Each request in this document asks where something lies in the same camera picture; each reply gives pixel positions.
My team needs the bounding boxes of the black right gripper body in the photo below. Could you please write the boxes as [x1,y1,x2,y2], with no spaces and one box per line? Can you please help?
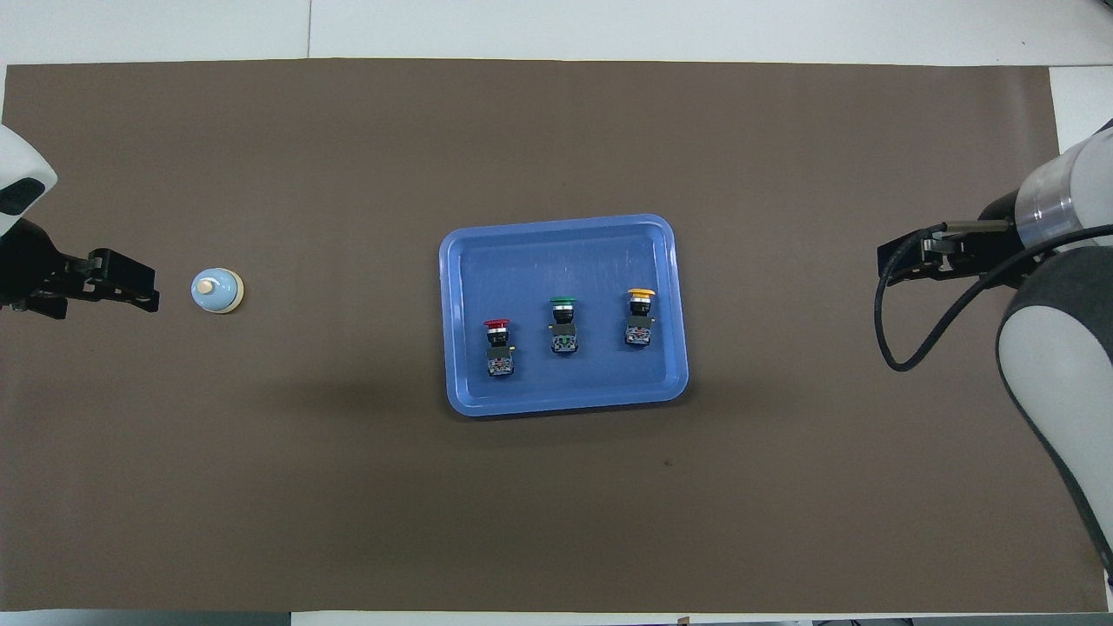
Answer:
[923,193,1040,288]

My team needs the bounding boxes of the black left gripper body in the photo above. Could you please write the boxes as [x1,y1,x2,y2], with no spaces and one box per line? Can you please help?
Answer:
[0,217,90,307]

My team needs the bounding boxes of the light blue call bell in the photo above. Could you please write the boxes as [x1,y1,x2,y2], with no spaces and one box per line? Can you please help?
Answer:
[191,265,245,315]

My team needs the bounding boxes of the yellow push button switch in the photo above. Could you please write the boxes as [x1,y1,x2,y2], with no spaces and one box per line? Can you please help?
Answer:
[624,288,656,347]

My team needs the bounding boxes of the green push button switch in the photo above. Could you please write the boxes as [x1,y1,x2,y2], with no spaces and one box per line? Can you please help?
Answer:
[549,296,579,356]

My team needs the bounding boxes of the red push button switch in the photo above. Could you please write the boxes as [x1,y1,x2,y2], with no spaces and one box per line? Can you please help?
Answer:
[483,319,516,378]

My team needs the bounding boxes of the blue plastic tray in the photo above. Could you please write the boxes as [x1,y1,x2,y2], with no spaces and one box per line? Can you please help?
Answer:
[437,214,690,418]

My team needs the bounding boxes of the brown table mat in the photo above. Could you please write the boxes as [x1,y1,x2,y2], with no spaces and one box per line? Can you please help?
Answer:
[0,57,1110,614]

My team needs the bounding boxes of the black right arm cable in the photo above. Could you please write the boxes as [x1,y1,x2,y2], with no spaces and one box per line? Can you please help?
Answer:
[874,222,1113,373]

